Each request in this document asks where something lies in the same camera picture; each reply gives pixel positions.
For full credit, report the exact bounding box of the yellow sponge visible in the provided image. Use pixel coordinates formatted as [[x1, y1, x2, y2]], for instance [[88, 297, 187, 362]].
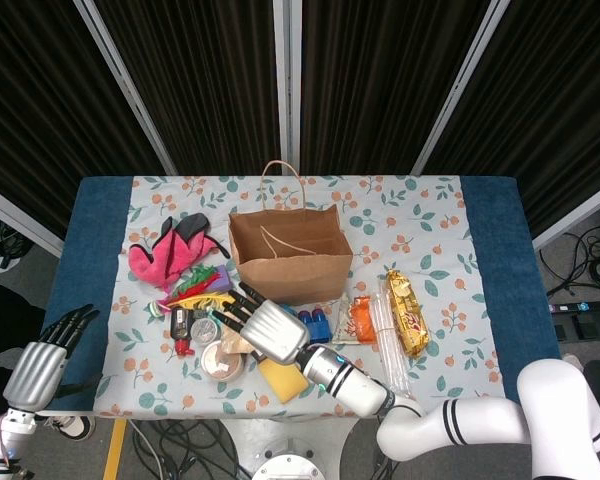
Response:
[[257, 357, 310, 404]]

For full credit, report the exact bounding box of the clear bag of snacks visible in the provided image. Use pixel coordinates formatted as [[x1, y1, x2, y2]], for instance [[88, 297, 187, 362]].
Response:
[[219, 327, 256, 356]]

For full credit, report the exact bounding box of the black bottle red cap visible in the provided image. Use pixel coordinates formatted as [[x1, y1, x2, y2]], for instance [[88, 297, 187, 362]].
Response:
[[168, 307, 197, 357]]

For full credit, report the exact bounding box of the pack of clear straws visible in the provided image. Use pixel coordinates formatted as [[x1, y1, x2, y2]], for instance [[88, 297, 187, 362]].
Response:
[[377, 279, 414, 400]]

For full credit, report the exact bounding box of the blue toy brick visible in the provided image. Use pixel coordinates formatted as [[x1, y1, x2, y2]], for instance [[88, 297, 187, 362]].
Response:
[[298, 309, 333, 346]]

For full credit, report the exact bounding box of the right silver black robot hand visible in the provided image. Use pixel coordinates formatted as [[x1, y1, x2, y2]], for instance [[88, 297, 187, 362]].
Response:
[[211, 281, 312, 365]]

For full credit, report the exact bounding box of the orange snack packet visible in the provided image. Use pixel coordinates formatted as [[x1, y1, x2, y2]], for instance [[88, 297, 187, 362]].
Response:
[[350, 294, 377, 345]]

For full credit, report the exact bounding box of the person in black clothes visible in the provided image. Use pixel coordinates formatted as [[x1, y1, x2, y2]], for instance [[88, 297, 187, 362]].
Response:
[[0, 279, 46, 421]]

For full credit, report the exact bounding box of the black screen panel white frame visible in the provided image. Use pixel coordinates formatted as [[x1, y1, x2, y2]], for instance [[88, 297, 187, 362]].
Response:
[[412, 0, 600, 251], [289, 0, 504, 176], [92, 0, 301, 176], [0, 0, 179, 257]]

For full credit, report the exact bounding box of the pink black cleaning glove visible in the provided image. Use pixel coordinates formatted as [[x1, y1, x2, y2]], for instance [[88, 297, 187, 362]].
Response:
[[127, 212, 231, 290]]

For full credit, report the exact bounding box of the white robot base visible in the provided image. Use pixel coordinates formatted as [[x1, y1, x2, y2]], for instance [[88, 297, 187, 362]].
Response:
[[252, 452, 331, 480]]

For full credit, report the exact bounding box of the black floor cable bundle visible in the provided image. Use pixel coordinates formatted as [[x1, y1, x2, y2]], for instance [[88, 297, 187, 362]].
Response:
[[0, 209, 31, 271], [539, 199, 600, 301], [127, 418, 401, 480]]

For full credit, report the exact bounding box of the green feather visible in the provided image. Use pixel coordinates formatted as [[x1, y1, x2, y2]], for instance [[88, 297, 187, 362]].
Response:
[[177, 264, 221, 291]]

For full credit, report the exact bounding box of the round tub brown powder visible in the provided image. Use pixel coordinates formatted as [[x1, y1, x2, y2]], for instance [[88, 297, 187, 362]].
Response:
[[200, 340, 245, 384]]

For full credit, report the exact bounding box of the clear jar of paper clips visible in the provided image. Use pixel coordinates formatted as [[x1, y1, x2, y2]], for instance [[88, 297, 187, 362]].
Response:
[[189, 318, 224, 347]]

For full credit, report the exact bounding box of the white black sneaker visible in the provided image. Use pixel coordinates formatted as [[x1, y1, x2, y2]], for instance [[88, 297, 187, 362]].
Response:
[[44, 414, 97, 442]]

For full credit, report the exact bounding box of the blue table cover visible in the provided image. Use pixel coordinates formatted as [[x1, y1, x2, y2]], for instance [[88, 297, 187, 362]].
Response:
[[39, 175, 576, 416]]

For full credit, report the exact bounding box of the yellow feather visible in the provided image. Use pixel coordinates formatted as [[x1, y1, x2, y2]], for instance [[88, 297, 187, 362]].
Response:
[[165, 292, 237, 310]]

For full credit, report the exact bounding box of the gold biscuit packet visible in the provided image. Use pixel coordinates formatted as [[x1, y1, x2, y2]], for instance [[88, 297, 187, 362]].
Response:
[[383, 268, 431, 359]]

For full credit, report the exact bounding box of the floral tablecloth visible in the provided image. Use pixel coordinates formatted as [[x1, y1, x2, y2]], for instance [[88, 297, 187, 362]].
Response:
[[92, 174, 510, 419]]

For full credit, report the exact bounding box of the brown paper bag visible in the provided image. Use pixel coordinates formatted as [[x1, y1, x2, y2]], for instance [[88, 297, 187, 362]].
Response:
[[227, 159, 355, 306]]

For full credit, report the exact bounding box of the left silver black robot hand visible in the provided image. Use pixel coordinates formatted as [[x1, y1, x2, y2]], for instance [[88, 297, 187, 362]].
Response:
[[2, 303, 104, 414]]

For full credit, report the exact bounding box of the white snack sachet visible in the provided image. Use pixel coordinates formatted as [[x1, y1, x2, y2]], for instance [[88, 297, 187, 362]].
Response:
[[331, 293, 364, 346]]

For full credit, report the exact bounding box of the purple foam block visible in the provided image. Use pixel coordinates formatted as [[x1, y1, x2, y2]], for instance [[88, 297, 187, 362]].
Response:
[[210, 264, 236, 296]]

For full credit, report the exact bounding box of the black power strip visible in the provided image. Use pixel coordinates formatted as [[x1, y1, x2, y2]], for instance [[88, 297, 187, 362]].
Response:
[[547, 299, 600, 316]]

